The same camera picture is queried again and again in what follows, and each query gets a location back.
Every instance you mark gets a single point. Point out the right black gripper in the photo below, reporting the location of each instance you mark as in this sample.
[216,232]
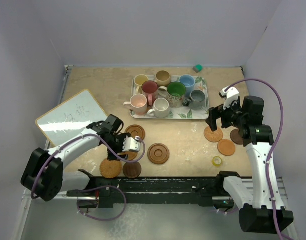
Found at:
[216,113]

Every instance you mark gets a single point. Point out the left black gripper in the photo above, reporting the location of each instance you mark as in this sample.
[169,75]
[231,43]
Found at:
[121,137]

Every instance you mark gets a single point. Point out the woven rattan coaster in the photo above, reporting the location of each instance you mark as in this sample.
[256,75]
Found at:
[110,169]
[213,136]

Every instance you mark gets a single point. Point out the light wood round coaster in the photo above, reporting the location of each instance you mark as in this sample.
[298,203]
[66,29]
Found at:
[130,155]

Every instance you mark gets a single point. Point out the dark walnut round coaster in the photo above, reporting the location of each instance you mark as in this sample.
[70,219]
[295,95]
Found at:
[132,170]

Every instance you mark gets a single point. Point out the brown ringed wooden saucer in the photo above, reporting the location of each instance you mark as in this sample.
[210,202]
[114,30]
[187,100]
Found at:
[135,131]

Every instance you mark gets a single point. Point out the floral serving tray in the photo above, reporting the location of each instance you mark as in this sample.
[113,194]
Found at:
[183,112]

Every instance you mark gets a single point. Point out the large brown ringed saucer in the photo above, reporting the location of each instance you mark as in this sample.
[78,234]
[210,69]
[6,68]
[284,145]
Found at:
[158,154]

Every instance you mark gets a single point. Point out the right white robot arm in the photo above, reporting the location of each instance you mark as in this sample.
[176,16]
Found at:
[262,210]

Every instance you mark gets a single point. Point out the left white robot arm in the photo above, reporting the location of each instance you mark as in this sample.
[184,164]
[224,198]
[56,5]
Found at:
[62,160]

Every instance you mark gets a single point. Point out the grey cup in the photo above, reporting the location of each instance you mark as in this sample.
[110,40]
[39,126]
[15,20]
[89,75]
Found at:
[197,100]

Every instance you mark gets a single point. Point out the right dark wood coaster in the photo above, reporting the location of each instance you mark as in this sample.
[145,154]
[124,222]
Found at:
[235,137]

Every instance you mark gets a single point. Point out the right light wood coaster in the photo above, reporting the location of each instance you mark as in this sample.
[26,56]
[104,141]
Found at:
[226,147]

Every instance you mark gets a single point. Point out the light blue cup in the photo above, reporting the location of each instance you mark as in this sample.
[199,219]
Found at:
[189,83]

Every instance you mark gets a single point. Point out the tan wooden cup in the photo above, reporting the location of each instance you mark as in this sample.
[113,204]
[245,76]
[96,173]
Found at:
[163,78]

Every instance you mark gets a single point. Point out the green floral mug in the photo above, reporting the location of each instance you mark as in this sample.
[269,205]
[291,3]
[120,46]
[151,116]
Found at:
[174,93]

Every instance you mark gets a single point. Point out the green eraser block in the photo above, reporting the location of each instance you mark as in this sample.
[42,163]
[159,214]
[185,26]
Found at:
[197,68]

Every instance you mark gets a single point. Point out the yellow tape roll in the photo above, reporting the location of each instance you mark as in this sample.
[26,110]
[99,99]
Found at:
[216,161]

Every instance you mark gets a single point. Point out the white beige mug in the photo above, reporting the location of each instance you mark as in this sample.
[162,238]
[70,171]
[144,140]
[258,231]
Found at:
[160,109]

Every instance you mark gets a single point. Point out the red pink mug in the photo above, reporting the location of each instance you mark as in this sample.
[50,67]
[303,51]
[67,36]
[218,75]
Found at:
[150,91]

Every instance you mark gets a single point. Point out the yellow mug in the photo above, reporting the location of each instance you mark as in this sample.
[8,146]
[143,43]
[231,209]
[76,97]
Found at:
[138,82]

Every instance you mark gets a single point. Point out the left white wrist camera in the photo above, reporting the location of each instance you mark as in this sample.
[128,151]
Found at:
[131,144]

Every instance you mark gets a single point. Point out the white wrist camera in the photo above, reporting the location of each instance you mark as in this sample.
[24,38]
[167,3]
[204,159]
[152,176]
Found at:
[230,96]
[131,144]

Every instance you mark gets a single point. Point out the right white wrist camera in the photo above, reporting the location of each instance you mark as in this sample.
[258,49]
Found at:
[230,96]

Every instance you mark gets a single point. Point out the black aluminium base frame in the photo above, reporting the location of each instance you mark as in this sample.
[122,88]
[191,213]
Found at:
[202,191]

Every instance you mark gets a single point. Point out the small whiteboard wooden frame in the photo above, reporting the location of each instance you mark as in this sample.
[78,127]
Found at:
[69,118]

